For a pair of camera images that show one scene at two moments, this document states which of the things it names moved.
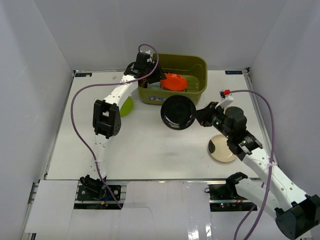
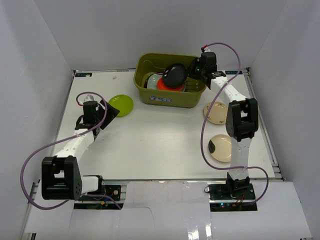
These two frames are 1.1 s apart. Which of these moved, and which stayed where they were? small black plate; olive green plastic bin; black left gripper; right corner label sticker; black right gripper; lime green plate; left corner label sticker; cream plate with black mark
Moved: black left gripper; small black plate; black right gripper
Stayed: olive green plastic bin; cream plate with black mark; lime green plate; left corner label sticker; right corner label sticker
